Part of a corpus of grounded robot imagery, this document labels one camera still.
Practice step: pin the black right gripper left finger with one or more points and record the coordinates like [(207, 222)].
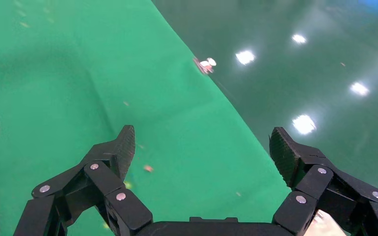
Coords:
[(101, 177)]

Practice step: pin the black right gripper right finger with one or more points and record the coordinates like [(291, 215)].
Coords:
[(316, 182)]

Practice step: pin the green tablecloth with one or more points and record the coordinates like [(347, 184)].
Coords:
[(110, 81)]

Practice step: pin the silver binder clip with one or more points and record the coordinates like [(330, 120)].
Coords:
[(205, 65)]

